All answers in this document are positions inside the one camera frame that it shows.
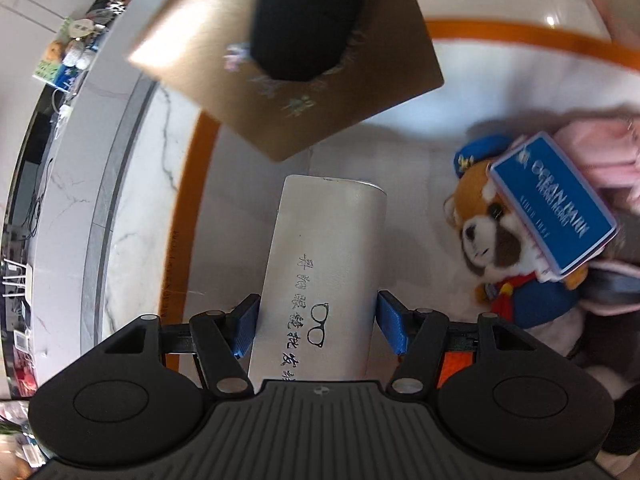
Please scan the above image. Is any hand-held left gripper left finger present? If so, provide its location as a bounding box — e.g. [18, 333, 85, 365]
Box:
[102, 292, 262, 395]

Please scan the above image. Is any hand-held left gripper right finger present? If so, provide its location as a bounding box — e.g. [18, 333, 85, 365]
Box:
[376, 290, 551, 395]

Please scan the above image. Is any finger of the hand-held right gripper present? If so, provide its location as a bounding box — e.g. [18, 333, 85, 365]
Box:
[249, 0, 378, 83]

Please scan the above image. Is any white glasses case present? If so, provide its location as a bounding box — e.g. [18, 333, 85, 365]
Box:
[247, 175, 388, 383]

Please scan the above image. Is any small gold box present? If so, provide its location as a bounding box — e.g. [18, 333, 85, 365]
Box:
[127, 0, 446, 163]

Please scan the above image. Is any red panda plush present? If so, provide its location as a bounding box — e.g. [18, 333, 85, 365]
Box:
[444, 132, 621, 331]

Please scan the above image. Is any orange cardboard box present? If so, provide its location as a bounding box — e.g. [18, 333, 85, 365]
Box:
[160, 19, 640, 391]

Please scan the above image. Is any pink pouch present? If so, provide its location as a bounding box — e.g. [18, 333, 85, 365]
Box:
[552, 105, 640, 206]

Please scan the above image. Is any white marble tv cabinet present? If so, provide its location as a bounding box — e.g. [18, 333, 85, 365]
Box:
[0, 0, 166, 401]

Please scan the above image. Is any white router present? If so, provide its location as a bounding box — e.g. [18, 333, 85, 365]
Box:
[0, 255, 33, 306]

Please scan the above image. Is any white ceramic pot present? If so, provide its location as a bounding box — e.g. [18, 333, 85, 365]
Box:
[64, 40, 93, 68]

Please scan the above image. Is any green picture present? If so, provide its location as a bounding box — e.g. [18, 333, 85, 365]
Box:
[32, 20, 86, 86]

